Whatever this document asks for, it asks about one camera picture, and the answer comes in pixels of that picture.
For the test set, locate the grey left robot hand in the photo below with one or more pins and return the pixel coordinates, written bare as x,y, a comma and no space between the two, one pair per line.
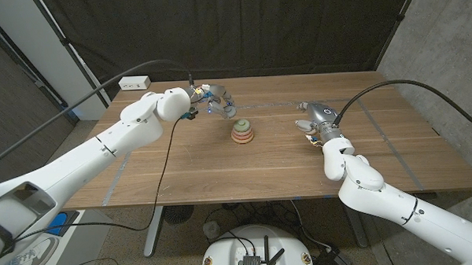
213,96

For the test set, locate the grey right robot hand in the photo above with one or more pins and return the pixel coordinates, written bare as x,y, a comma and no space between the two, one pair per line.
324,117

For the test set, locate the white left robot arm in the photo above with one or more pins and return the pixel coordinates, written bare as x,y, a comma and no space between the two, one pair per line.
72,169

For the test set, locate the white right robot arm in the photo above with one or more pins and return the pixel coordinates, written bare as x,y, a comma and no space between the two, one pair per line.
412,209

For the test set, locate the black curtain backdrop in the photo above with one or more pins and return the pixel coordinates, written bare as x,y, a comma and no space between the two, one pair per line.
232,30

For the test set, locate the white power strip box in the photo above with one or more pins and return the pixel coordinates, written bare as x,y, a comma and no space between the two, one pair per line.
134,82

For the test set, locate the grey table leg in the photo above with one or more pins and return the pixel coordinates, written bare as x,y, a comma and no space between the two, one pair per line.
355,226

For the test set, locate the black backdrop stand pole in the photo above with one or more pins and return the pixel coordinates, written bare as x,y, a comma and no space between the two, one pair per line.
72,51
397,22

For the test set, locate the round black floor fan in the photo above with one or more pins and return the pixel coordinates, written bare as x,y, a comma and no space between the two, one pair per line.
178,214

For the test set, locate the round grey floor object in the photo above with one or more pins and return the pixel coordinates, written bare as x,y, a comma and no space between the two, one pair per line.
212,229

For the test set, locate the black power brick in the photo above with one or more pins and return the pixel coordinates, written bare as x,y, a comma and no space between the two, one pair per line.
335,260

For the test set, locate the white table leg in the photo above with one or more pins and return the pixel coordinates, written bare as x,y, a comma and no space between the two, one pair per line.
153,237

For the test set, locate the white robot torso base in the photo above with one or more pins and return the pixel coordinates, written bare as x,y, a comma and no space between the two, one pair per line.
224,251

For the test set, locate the grey radio module with antennas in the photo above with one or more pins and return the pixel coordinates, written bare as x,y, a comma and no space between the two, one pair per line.
251,263

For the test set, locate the blue foot pedal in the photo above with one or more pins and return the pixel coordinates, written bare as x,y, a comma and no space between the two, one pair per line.
60,223

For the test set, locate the white grey sneaker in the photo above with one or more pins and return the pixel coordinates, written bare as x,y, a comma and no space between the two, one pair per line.
35,253

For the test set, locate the black metal frame bar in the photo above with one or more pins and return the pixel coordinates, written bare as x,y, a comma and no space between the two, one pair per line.
41,86

